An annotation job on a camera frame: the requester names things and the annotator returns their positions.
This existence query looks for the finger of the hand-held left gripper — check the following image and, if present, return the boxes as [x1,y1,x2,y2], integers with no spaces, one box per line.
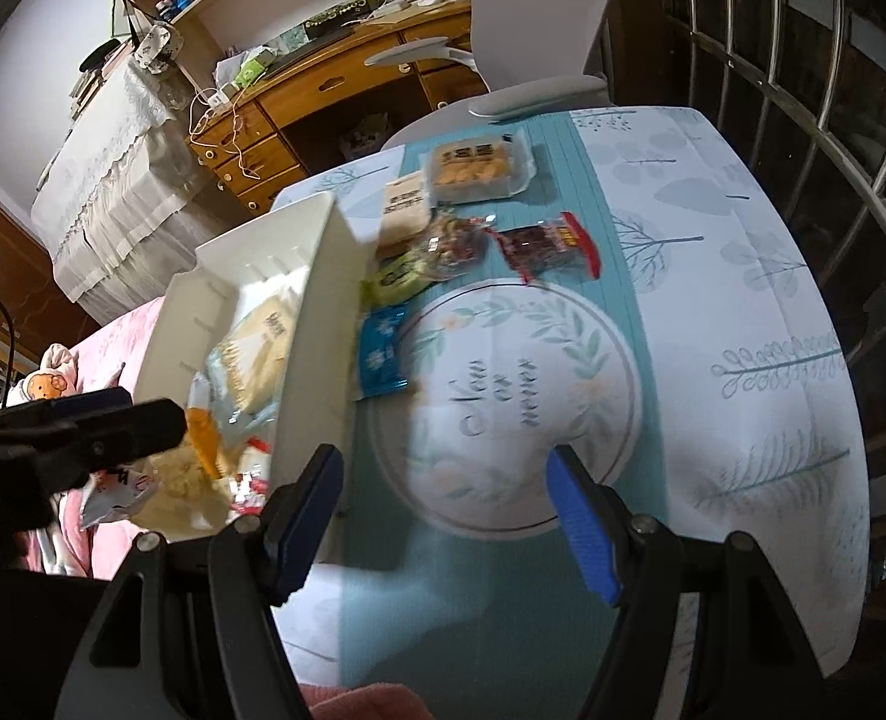
[0,388,133,428]
[53,399,187,470]

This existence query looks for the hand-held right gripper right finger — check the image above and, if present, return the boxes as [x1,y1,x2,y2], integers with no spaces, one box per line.
[546,444,845,720]

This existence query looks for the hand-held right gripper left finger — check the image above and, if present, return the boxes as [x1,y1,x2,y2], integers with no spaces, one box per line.
[53,444,346,720]

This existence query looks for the orange snack packet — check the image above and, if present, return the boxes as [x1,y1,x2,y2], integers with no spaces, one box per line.
[188,401,226,481]

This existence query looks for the white red printed packet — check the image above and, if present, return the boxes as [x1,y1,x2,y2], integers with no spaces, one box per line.
[79,465,163,530]

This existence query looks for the yellow crackers clear packet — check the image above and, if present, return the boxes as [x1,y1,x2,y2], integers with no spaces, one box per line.
[203,292,301,421]

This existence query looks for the blue foil snack packet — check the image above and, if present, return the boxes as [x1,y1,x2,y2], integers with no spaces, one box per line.
[357,300,414,400]

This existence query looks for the white plastic tray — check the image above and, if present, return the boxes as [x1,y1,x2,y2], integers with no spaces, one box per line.
[135,191,380,541]

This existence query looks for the green snack packet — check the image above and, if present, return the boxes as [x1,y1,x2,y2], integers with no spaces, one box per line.
[364,251,433,308]

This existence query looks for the red label dates packet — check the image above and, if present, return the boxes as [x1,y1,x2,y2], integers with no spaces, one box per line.
[494,211,603,286]

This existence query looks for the mixed nuts clear packet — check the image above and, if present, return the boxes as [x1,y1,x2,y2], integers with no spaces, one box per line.
[413,211,498,282]

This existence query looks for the beige cracker packet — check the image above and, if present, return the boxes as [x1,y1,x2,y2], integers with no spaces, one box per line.
[378,171,433,256]

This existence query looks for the orange cookies tray packet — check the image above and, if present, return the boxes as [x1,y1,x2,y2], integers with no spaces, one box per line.
[419,127,538,205]

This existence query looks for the pink blanket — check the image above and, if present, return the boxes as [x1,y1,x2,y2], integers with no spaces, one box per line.
[26,296,433,720]

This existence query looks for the brown wooden wardrobe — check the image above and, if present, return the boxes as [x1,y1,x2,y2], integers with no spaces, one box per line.
[0,172,103,421]

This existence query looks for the white lace cloth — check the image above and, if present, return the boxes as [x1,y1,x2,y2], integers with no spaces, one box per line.
[30,60,219,316]

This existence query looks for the leaf printed teal tablecloth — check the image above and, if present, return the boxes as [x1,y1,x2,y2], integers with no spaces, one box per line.
[267,105,873,691]

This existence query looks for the printed cloth pouch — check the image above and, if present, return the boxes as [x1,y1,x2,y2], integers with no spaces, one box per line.
[129,22,185,74]

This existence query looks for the green tissue box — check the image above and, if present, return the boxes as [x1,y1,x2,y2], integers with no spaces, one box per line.
[233,52,275,87]

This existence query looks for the crumpled plastic bag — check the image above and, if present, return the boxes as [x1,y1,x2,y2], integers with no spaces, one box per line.
[342,116,391,158]

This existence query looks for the wooden desk with drawers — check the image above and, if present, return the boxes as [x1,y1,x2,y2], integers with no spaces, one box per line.
[188,0,489,215]

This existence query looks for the black keyboard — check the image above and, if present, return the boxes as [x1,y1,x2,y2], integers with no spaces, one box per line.
[285,21,373,61]

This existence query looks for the dark long box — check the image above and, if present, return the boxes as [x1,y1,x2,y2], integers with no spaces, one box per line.
[304,0,399,31]

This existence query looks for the metal window grille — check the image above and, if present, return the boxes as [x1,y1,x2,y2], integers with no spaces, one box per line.
[660,0,886,451]

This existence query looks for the grey office chair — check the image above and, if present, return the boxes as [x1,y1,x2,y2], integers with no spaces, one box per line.
[364,0,624,155]

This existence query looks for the white cables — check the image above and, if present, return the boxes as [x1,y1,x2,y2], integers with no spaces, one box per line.
[188,90,264,181]

